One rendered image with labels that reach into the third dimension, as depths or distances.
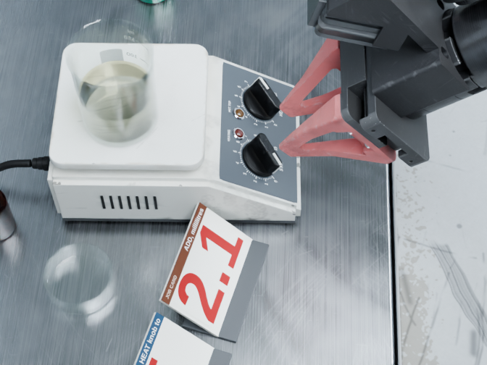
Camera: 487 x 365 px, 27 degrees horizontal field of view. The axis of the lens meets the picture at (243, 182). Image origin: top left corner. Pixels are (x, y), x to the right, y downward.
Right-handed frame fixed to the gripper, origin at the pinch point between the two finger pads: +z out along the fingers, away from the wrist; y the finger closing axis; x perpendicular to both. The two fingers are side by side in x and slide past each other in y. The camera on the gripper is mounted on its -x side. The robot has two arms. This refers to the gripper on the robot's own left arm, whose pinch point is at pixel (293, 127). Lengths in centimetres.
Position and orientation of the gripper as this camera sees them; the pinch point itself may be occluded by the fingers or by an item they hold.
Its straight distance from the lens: 73.9
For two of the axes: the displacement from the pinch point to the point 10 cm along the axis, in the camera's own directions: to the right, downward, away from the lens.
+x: 6.4, 4.2, 6.4
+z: -7.6, 3.2, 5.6
